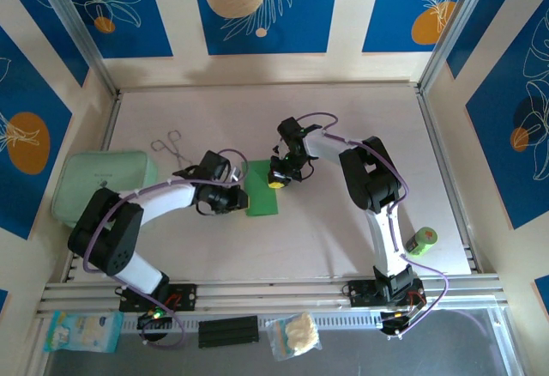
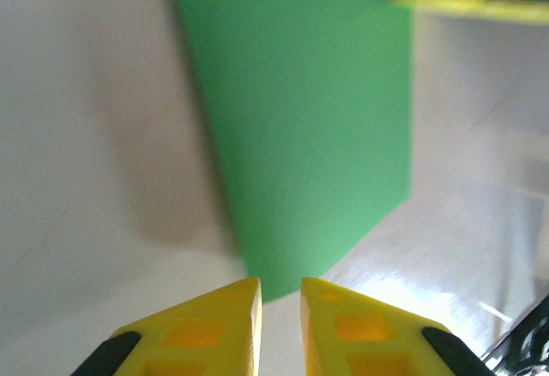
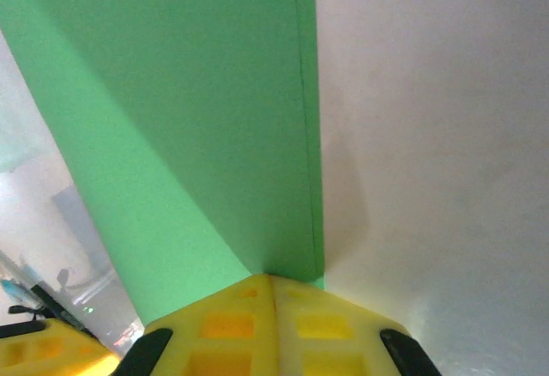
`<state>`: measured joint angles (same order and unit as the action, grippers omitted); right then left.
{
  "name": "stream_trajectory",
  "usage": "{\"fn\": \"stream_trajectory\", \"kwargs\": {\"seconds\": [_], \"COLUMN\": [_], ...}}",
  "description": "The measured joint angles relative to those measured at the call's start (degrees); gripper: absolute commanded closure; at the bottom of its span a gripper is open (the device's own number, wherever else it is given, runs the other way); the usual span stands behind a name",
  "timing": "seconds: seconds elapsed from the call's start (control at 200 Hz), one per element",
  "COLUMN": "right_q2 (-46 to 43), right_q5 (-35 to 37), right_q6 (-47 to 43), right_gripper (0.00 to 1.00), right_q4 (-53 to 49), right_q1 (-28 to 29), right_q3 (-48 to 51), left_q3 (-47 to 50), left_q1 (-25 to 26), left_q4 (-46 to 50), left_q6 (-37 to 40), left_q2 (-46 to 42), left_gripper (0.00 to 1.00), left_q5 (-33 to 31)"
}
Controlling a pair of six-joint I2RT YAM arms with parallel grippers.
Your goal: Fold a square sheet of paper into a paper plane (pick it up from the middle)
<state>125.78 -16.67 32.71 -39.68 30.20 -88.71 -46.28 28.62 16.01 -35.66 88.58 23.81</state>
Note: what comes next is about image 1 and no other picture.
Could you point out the green paper sheet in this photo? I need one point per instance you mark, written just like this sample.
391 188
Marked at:
261 200

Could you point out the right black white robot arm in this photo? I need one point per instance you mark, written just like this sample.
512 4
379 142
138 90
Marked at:
373 174

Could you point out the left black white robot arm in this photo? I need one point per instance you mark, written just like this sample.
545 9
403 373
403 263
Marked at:
107 238

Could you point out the metal scissors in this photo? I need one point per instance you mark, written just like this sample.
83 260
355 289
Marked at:
178 157

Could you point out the black ribbed block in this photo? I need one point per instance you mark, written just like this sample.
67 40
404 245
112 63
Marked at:
229 331

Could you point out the mint green zip pouch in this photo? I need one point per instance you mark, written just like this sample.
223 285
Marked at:
81 183

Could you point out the clear bag with pale contents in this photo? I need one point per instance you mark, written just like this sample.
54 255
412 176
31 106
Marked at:
296 335

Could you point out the green cylindrical battery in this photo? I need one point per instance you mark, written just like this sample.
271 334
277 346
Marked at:
422 242

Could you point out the wet wipes packet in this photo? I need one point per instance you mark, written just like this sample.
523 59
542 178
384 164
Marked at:
81 331

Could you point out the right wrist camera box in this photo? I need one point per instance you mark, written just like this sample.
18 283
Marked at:
275 150

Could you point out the aluminium mounting rail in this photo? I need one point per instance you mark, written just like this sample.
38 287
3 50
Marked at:
274 296

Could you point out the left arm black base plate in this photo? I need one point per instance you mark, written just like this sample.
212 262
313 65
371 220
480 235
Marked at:
186 296

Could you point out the aluminium side rail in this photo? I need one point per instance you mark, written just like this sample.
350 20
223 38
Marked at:
112 114
430 114

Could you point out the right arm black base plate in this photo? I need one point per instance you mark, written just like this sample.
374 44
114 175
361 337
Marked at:
358 292

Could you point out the aluminium frame post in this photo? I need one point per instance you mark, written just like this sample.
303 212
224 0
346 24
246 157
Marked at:
86 41
454 28

